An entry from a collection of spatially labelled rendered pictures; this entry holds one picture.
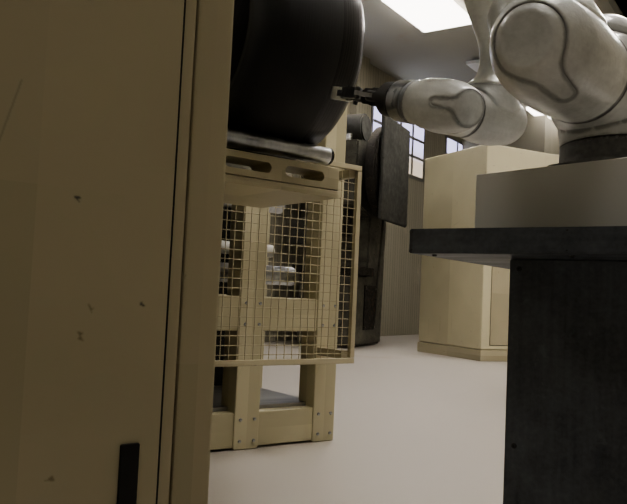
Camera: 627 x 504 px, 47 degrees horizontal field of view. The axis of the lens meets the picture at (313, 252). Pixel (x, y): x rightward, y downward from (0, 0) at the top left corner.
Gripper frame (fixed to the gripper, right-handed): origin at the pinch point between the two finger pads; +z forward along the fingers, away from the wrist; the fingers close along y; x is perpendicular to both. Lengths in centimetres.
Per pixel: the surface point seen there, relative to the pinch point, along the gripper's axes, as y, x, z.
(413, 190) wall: -651, 57, 656
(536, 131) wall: -859, -71, 628
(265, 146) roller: 9.7, 15.7, 13.4
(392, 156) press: -408, 13, 442
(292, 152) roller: 1.6, 15.9, 13.5
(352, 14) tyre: -4.5, -19.6, 8.6
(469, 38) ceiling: -537, -140, 500
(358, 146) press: -371, 10, 455
